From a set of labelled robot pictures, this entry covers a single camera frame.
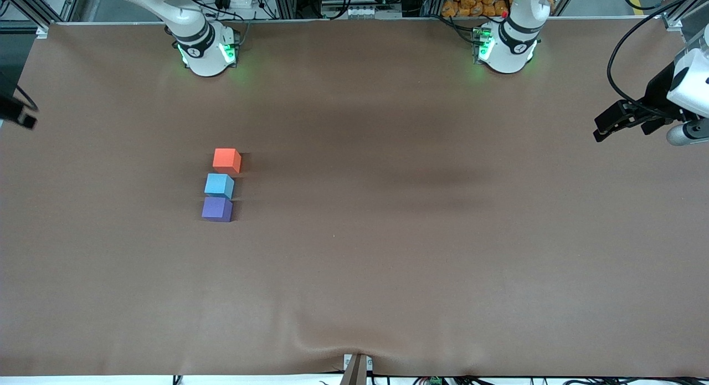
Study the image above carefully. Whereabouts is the blue foam block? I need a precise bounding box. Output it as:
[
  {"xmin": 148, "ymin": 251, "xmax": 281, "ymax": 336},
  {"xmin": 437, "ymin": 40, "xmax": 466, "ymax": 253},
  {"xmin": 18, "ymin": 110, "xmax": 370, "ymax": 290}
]
[{"xmin": 204, "ymin": 173, "xmax": 235, "ymax": 200}]

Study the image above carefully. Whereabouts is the orange foam block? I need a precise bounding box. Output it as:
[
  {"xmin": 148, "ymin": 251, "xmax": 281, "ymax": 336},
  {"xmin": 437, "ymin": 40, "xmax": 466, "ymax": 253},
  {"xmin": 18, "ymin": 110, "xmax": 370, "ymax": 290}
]
[{"xmin": 212, "ymin": 148, "xmax": 243, "ymax": 175}]

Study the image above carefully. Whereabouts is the purple foam block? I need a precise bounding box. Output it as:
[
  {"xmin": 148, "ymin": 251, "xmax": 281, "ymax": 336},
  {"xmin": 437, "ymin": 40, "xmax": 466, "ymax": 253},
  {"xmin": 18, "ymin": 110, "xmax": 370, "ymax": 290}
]
[{"xmin": 201, "ymin": 197, "xmax": 234, "ymax": 223}]

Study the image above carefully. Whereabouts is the orange bag bundle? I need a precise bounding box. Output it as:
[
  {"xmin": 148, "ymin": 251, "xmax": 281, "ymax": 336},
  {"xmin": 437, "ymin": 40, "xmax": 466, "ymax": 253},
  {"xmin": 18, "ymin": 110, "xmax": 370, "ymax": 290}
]
[{"xmin": 441, "ymin": 0, "xmax": 510, "ymax": 18}]

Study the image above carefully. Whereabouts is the brown table mat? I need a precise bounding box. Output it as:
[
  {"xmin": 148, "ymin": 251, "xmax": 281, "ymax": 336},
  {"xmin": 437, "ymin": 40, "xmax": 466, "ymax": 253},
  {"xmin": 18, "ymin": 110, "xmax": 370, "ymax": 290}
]
[{"xmin": 0, "ymin": 17, "xmax": 709, "ymax": 378}]

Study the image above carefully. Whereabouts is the white power strip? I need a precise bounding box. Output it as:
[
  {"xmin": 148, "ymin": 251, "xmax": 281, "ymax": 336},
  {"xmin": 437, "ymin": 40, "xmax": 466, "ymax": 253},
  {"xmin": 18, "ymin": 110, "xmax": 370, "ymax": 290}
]
[{"xmin": 320, "ymin": 4, "xmax": 403, "ymax": 20}]

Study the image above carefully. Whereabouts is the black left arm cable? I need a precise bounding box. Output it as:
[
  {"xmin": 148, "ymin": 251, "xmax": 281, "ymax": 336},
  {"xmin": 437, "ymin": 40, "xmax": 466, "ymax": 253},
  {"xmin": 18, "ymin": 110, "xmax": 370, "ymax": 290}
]
[{"xmin": 607, "ymin": 0, "xmax": 709, "ymax": 120}]

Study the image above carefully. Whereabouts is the brown post with bracket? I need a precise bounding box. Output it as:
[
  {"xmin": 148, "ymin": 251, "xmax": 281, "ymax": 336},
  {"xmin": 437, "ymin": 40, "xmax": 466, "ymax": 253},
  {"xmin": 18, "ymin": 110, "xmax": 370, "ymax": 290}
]
[{"xmin": 341, "ymin": 353, "xmax": 374, "ymax": 385}]

